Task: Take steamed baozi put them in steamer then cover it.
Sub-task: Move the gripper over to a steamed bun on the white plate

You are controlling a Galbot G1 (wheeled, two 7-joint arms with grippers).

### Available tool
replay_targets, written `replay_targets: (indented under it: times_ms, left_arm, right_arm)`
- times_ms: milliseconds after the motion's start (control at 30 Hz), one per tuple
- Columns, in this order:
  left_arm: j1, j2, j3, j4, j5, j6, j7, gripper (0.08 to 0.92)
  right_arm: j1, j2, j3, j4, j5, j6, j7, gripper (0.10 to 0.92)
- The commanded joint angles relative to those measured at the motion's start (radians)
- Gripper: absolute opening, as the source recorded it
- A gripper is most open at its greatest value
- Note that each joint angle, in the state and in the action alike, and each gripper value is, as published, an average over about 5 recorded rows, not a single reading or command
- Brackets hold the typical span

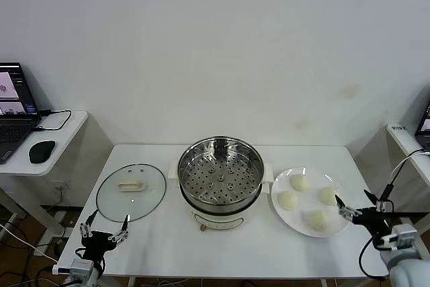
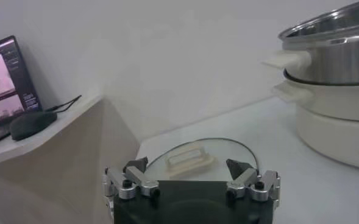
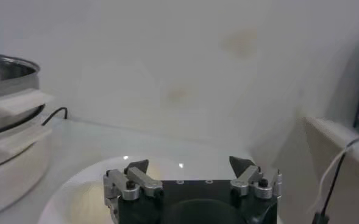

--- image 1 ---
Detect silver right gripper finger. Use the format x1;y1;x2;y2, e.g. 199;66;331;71
363;190;394;212
335;193;363;220

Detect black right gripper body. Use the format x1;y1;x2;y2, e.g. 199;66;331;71
351;208;393;235

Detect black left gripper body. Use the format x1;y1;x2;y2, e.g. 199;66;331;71
81;229;115;261

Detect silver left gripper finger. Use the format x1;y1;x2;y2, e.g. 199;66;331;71
107;214;130;244
79;210;99;238

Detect white steamed baozi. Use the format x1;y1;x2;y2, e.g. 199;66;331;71
319;186;340;206
307;210;331;233
289;174;310;192
277;191;300;211

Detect round glass pot lid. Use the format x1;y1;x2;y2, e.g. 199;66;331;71
95;162;168;223

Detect black computer mouse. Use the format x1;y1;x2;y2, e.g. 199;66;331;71
28;140;56;164

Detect perforated steel steamer basket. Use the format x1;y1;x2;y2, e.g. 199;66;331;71
167;136;273;206

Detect grey floor power strip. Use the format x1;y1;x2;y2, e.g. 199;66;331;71
33;237;70;257

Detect round white plate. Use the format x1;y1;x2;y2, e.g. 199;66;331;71
270;167;353;238

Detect dark laptop on narrow table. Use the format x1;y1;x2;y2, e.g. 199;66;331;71
415;98;430;152

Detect black laptop with lit screen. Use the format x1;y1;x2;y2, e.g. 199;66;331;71
0;62;43;166

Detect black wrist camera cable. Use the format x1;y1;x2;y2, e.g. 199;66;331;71
357;233;388;280

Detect black laptop cable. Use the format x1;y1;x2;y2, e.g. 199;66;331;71
32;108;73;132

